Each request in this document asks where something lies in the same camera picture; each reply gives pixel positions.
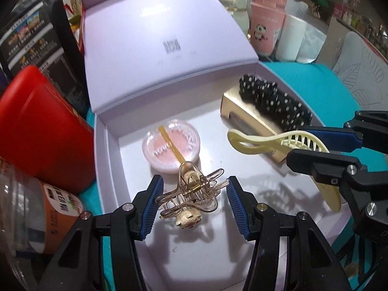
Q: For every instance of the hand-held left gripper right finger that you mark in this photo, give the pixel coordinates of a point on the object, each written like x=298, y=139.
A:
x=239, y=209

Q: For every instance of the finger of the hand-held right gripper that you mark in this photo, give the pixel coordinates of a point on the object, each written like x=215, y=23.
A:
x=330, y=138
x=306, y=160

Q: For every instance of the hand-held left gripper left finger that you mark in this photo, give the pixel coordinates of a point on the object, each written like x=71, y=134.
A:
x=151, y=209

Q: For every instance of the gold claw hair clip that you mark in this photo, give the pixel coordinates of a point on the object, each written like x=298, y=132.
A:
x=189, y=188

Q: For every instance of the cream hair clip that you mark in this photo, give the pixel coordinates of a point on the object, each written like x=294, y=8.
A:
x=254, y=144

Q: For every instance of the black polka dot scrunchie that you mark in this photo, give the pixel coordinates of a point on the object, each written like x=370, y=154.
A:
x=272, y=100

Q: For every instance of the yellow hair pin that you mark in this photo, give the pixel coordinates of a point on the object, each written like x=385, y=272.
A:
x=169, y=142

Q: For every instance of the pink compact with clear lid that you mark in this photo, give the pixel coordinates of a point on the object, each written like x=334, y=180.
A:
x=183, y=136

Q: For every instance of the lavender gift box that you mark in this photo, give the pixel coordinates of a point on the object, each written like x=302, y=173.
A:
x=151, y=66

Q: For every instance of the teal bubble mailer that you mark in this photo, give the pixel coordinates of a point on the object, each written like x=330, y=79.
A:
x=303, y=78

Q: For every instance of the gold cardboard box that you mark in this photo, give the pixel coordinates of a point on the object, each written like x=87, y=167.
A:
x=248, y=115

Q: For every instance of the pale leaf-pattern chair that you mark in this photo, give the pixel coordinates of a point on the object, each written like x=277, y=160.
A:
x=357, y=66

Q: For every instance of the white plastic bag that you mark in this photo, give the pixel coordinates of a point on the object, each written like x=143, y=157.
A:
x=313, y=45

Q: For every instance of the white paper roll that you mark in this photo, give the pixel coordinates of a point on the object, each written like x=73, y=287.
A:
x=291, y=39

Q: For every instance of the orange labelled clear jar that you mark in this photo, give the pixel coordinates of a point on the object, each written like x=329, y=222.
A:
x=45, y=206

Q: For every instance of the row of bottles on shelf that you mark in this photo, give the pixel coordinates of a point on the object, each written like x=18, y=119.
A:
x=363, y=24

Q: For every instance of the pink panda paper cup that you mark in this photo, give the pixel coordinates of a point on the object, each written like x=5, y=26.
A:
x=266, y=27

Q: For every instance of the red canister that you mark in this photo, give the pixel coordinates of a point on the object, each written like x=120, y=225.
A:
x=39, y=127

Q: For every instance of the red packet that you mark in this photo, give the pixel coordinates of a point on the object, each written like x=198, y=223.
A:
x=77, y=27

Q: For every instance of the black snack bag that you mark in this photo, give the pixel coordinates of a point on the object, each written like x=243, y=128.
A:
x=36, y=48

